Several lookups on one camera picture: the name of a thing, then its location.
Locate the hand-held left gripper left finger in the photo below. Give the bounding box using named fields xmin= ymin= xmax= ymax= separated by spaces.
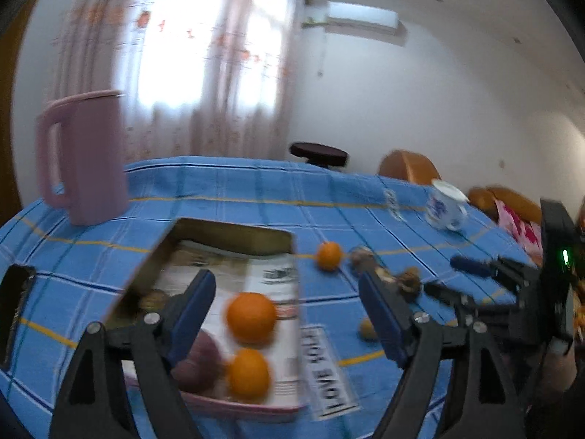
xmin=49 ymin=269 xmax=216 ymax=439

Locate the walnut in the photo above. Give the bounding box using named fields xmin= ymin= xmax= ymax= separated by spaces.
xmin=395 ymin=267 xmax=421 ymax=301
xmin=137 ymin=289 xmax=172 ymax=315

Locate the white air conditioner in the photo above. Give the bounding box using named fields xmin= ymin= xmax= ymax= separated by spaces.
xmin=327 ymin=1 xmax=399 ymax=33

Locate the small orange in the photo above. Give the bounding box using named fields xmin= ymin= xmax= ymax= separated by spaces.
xmin=316 ymin=241 xmax=343 ymax=271

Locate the white blue floral cup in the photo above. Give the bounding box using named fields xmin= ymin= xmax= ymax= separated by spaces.
xmin=425 ymin=180 xmax=471 ymax=232

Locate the orange wooden sofa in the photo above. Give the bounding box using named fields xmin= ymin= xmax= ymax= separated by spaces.
xmin=466 ymin=186 xmax=543 ymax=226

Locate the sheer floral curtain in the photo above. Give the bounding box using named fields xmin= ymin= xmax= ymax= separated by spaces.
xmin=50 ymin=0 xmax=314 ymax=162

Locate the dark round stool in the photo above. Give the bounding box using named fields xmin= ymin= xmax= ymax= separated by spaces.
xmin=289 ymin=142 xmax=350 ymax=169

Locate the orange wooden chair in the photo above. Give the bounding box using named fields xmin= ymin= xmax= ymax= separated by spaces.
xmin=378 ymin=149 xmax=442 ymax=184

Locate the pink plastic pitcher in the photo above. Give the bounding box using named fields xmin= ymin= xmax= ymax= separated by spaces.
xmin=35 ymin=89 xmax=131 ymax=227

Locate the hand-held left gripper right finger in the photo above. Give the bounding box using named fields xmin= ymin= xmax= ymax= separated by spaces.
xmin=358 ymin=271 xmax=526 ymax=439

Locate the large orange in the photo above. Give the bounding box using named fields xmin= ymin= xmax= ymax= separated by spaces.
xmin=226 ymin=292 xmax=278 ymax=346

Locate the rectangular metal tin box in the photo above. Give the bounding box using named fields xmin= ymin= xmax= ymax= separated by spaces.
xmin=103 ymin=217 xmax=309 ymax=424

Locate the pink floral cloth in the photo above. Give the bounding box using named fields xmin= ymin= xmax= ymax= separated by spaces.
xmin=496 ymin=201 xmax=546 ymax=263

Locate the newspaper lining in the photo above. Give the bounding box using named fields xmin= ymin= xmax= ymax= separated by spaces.
xmin=158 ymin=239 xmax=306 ymax=411

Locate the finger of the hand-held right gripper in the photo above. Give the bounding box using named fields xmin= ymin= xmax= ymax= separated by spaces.
xmin=424 ymin=281 xmax=524 ymax=327
xmin=450 ymin=255 xmax=542 ymax=294

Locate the dark purple fruit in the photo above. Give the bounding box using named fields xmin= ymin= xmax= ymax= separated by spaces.
xmin=171 ymin=331 xmax=226 ymax=395

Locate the person's right forearm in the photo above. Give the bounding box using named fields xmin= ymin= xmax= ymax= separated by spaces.
xmin=525 ymin=338 xmax=585 ymax=439

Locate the blue checked tablecloth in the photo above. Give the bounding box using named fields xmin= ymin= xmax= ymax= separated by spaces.
xmin=0 ymin=155 xmax=544 ymax=439

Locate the black flat device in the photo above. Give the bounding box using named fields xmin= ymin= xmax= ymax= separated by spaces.
xmin=0 ymin=264 xmax=37 ymax=367

